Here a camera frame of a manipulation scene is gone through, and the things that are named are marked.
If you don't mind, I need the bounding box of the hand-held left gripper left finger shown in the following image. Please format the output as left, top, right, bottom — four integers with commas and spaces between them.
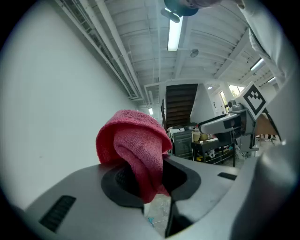
24, 163, 162, 240

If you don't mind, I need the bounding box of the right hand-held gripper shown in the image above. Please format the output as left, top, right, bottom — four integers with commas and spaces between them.
198, 81, 268, 153

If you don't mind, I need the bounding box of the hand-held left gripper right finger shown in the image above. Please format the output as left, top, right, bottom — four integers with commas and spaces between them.
163, 156, 242, 238

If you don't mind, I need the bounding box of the pink cloth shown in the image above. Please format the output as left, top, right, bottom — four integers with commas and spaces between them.
95, 109, 173, 204

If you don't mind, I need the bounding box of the black metal rack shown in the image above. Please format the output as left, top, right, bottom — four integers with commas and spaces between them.
191, 137, 236, 167

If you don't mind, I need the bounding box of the black appliance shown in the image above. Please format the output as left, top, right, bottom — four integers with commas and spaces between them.
172, 130, 194, 160

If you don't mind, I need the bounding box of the wooden slat platform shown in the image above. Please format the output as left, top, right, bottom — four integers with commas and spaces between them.
161, 83, 199, 131

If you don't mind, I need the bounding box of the long ceiling light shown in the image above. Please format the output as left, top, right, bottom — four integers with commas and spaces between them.
166, 15, 184, 52

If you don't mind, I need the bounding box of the person's white shirt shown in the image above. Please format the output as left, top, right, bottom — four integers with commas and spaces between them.
236, 0, 293, 83

